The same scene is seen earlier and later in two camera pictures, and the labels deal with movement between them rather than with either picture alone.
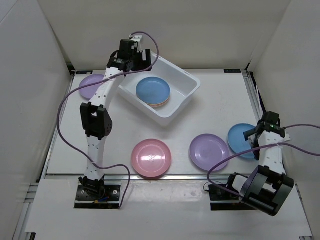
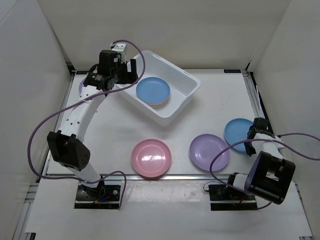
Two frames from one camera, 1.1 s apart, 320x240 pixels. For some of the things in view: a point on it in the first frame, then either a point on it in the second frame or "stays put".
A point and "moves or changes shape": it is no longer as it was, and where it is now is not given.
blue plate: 237,141 moves or changes shape
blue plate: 153,90 stays put
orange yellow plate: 159,104 stays put
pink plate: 151,158 stays put
